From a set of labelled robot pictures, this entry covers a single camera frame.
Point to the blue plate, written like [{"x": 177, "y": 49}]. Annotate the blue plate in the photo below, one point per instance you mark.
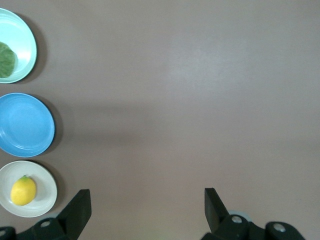
[{"x": 25, "y": 125}]

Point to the beige plate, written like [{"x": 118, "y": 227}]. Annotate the beige plate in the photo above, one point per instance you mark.
[{"x": 43, "y": 192}]

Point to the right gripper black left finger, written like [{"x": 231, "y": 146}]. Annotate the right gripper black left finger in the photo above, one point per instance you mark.
[{"x": 75, "y": 215}]

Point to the green lettuce leaf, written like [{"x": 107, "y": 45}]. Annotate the green lettuce leaf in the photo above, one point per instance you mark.
[{"x": 6, "y": 60}]

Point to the light green plate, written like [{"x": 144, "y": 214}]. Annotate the light green plate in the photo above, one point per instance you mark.
[{"x": 25, "y": 37}]

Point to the yellow lemon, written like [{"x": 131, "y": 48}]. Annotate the yellow lemon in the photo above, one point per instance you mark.
[{"x": 23, "y": 191}]

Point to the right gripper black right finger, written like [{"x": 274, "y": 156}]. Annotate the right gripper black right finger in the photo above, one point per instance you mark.
[{"x": 217, "y": 220}]

